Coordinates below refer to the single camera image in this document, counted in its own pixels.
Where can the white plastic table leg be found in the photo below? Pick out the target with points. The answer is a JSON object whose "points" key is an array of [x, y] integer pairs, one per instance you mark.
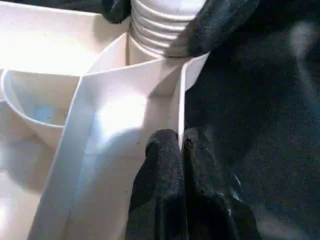
{"points": [[160, 27]]}

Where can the white plastic table top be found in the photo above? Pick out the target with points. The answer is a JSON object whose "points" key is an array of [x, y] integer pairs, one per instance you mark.
{"points": [[100, 105]]}

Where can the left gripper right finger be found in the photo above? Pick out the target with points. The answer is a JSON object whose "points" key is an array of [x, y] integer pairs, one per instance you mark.
{"points": [[212, 200]]}

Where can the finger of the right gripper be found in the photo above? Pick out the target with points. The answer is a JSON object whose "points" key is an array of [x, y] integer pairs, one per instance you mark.
{"points": [[116, 10], [212, 27]]}

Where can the black plastic mat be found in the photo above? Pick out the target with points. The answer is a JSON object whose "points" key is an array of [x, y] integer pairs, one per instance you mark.
{"points": [[262, 125]]}

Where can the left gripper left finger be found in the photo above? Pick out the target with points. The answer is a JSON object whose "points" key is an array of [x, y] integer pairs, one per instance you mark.
{"points": [[160, 190]]}

